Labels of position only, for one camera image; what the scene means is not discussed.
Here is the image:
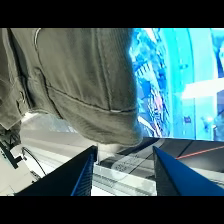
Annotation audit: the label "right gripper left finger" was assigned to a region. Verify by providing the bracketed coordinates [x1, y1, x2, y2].
[14, 144, 99, 197]

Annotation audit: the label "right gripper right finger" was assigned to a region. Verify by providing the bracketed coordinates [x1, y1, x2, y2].
[152, 145, 224, 197]

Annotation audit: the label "black cable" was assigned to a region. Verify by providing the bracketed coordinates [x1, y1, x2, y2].
[21, 146, 48, 177]

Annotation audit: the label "olive green pants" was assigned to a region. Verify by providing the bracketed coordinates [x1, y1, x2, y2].
[0, 27, 144, 147]

